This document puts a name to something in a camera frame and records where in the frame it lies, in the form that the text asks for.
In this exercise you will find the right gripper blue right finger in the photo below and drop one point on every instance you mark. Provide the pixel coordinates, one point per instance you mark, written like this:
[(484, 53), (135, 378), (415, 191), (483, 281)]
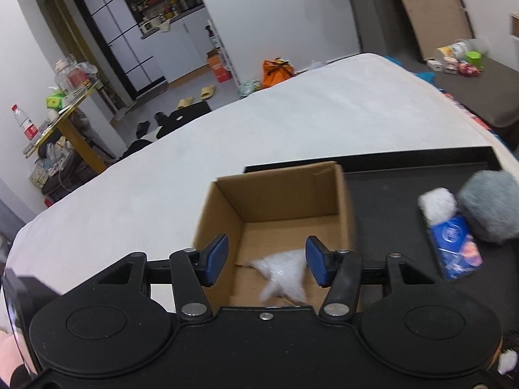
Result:
[(340, 271)]

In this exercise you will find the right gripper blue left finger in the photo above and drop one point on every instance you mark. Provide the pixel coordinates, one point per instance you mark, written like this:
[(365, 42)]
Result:
[(193, 270)]

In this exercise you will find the clear plastic bag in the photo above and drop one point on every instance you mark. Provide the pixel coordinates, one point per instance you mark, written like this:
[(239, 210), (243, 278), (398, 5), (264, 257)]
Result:
[(285, 273)]

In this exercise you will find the brown cardboard box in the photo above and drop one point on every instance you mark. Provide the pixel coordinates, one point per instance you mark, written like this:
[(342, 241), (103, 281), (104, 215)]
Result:
[(268, 212)]

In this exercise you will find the white towel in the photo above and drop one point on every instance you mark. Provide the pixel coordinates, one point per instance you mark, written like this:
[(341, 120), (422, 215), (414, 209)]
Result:
[(437, 206)]

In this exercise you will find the blue tissue pack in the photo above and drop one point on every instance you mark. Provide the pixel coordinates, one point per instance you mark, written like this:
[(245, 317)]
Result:
[(455, 248)]

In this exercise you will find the grey fluffy plush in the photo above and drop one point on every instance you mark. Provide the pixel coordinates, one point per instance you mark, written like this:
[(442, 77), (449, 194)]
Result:
[(489, 202)]

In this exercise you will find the black tray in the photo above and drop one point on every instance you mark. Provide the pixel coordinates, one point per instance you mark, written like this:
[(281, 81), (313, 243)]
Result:
[(408, 314)]

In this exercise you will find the black laptop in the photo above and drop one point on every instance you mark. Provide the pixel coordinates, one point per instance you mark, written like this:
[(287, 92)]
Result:
[(182, 117)]

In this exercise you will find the yellow side table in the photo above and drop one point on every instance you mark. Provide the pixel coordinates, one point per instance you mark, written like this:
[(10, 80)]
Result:
[(71, 133)]

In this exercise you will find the orange bag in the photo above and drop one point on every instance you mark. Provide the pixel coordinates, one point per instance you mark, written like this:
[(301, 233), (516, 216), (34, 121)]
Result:
[(276, 71)]

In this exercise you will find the orange carton box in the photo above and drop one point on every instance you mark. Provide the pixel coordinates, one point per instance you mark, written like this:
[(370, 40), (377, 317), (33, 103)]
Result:
[(217, 66)]

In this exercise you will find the red label water bottle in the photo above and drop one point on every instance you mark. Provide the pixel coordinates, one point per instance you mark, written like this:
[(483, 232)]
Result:
[(29, 129)]

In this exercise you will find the green tissue box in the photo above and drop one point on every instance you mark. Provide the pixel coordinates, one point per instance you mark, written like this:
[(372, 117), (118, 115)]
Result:
[(55, 102)]

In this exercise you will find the red small toys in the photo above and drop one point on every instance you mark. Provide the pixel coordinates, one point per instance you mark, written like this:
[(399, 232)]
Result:
[(468, 70)]

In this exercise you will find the white label can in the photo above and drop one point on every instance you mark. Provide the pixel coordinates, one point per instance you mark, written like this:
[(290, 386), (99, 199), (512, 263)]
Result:
[(457, 50)]

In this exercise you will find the green cup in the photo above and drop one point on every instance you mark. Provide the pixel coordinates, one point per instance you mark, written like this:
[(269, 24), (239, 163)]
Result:
[(474, 58)]

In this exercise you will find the black framed glass door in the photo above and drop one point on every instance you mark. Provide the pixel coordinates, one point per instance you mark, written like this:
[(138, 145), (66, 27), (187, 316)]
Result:
[(120, 39)]

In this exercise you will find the large brown board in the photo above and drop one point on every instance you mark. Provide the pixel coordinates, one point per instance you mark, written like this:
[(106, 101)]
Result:
[(437, 23)]

